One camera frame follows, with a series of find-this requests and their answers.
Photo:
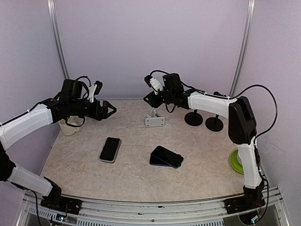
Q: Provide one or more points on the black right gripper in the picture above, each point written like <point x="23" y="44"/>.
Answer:
<point x="152" y="100"/>

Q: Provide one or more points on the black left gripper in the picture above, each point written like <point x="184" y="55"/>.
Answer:
<point x="103" y="115"/>

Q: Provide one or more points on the white folding phone stand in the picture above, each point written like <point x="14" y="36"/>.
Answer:
<point x="153" y="119"/>

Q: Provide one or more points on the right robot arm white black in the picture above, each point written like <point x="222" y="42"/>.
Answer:
<point x="241" y="121"/>

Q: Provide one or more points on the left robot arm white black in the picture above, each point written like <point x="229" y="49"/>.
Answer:
<point x="74" y="99"/>

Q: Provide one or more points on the black phone silver case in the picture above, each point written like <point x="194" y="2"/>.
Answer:
<point x="110" y="150"/>

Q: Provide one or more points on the black pole stand left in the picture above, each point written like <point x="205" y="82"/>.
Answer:
<point x="193" y="118"/>

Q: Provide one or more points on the black pole stand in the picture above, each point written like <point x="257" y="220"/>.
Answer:
<point x="193" y="118"/>
<point x="214" y="124"/>

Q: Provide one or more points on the black phone on top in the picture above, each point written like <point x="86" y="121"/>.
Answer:
<point x="161" y="156"/>

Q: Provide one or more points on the black pole stand right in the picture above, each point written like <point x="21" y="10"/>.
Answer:
<point x="214" y="124"/>

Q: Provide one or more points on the cream ceramic mug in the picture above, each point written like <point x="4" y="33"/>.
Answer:
<point x="68" y="130"/>

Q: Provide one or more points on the white bowl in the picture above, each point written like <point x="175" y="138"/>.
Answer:
<point x="238" y="158"/>

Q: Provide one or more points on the green plate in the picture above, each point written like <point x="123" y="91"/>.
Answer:
<point x="235" y="163"/>

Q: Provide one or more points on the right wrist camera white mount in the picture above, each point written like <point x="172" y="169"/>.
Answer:
<point x="154" y="84"/>

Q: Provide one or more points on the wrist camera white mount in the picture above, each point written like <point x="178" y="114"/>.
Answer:
<point x="154" y="84"/>
<point x="94" y="90"/>

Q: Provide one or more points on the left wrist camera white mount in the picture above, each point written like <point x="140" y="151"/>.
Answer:
<point x="94" y="90"/>

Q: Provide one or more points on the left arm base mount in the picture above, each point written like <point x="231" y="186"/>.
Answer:
<point x="62" y="204"/>

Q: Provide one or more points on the left aluminium frame post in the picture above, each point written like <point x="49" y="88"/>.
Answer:
<point x="57" y="39"/>

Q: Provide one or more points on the aluminium frame post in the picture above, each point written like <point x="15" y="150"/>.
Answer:
<point x="57" y="39"/>
<point x="243" y="48"/>

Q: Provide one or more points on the front aluminium rail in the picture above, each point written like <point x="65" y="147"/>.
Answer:
<point x="206" y="212"/>

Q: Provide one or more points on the right aluminium frame post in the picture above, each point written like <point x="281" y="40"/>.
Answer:
<point x="243" y="48"/>

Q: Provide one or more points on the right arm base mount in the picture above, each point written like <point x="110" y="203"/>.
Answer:
<point x="238" y="204"/>

